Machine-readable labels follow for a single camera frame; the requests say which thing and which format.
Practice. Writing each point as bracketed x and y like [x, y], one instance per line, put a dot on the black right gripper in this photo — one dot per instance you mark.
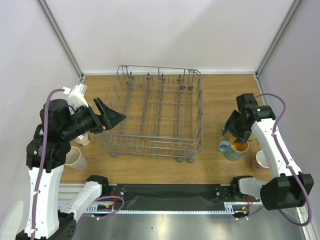
[230, 124]

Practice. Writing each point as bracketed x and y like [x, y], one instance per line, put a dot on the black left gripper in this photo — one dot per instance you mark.
[109, 117]

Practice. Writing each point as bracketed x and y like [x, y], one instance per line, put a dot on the pale yellow mug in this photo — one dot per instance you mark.
[252, 136]

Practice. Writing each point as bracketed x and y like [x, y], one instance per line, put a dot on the blue butterfly mug orange inside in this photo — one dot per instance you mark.
[232, 150]

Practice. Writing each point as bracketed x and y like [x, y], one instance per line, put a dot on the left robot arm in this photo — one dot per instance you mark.
[46, 156]

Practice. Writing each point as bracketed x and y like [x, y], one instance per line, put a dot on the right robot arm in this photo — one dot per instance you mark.
[272, 150]

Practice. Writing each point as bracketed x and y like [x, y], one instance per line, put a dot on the pink patterned mug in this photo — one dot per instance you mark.
[259, 163]

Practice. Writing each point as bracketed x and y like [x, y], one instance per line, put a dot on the beige steel-lined tumbler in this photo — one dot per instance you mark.
[83, 139]

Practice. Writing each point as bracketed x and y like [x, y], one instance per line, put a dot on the white plastic object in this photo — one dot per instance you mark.
[12, 221]

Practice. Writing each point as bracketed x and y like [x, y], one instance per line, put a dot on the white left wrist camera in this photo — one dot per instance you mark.
[76, 95]

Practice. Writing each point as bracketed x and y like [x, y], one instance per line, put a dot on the grey wire dish rack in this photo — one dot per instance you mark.
[163, 108]

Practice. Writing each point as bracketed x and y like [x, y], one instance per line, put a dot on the black mounting base plate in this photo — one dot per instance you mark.
[179, 197]

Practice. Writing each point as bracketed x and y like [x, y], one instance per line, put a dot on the aluminium rail with cable duct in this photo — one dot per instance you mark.
[101, 199]

